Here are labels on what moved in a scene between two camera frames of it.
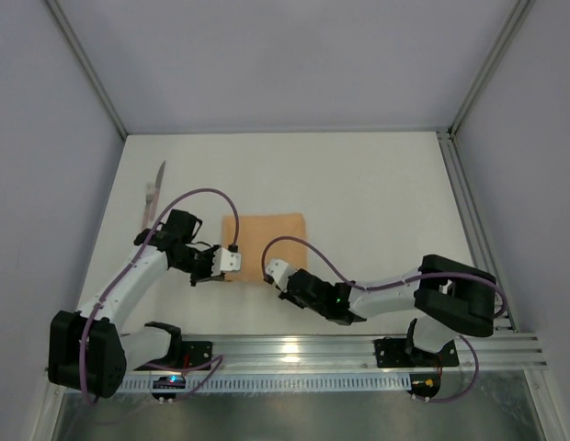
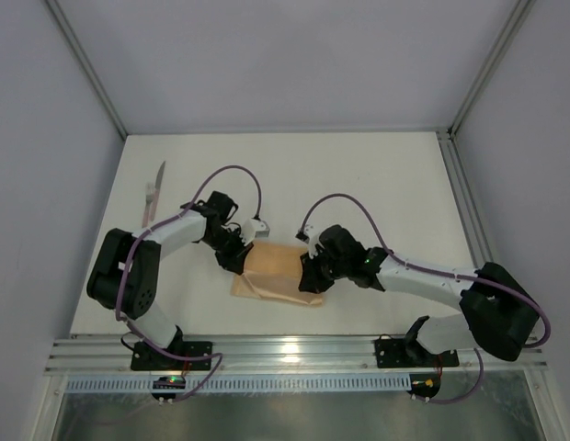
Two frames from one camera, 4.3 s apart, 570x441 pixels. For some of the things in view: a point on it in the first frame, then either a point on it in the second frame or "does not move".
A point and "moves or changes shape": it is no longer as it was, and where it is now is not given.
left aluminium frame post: (86, 64) does not move
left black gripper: (209, 265) to (236, 256)
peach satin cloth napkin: (255, 231) moves or changes shape
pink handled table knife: (156, 193) does not move
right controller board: (424, 384) does not move
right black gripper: (293, 285) to (313, 274)
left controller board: (167, 382) does not move
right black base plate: (399, 353) does not move
